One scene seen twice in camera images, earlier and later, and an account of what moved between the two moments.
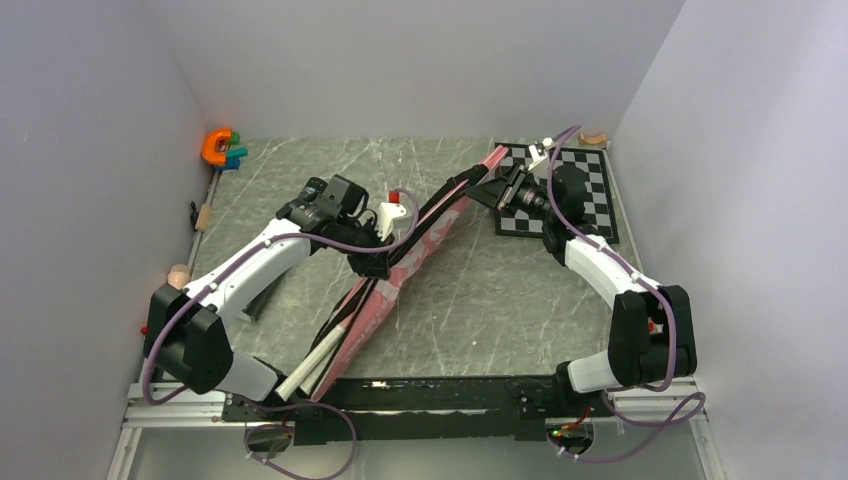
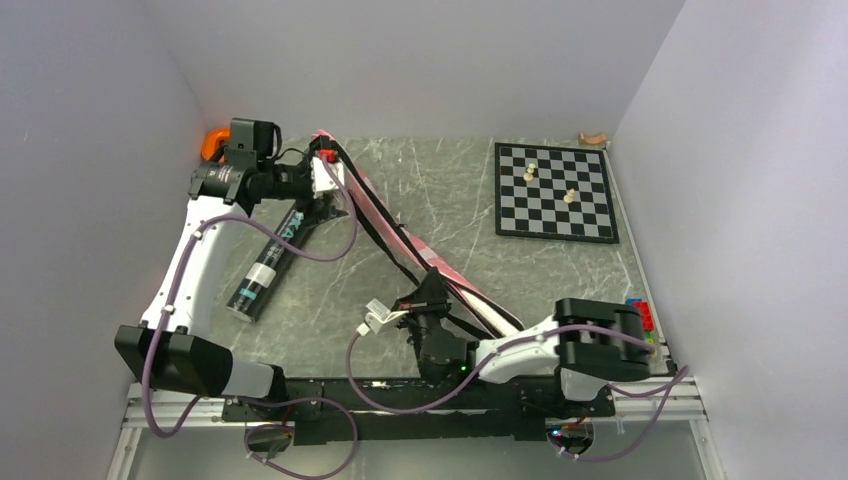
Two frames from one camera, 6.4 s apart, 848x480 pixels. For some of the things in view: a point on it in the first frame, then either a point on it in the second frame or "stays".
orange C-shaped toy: (209, 152) stays
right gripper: (510, 184) to (431, 297)
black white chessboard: (597, 203) stays
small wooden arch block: (592, 140) stays
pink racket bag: (362, 323) to (416, 254)
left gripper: (376, 262) to (308, 207)
